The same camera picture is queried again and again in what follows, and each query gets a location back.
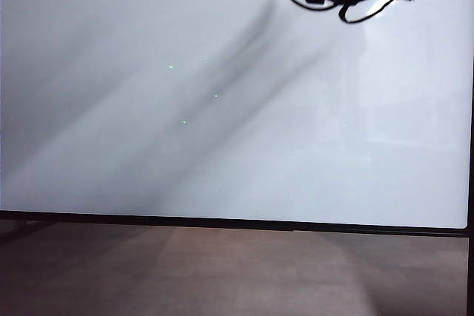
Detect white whiteboard with black frame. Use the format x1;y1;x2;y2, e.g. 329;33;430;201
0;0;474;238

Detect black whiteboard stand post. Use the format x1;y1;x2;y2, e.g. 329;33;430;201
464;197;474;316

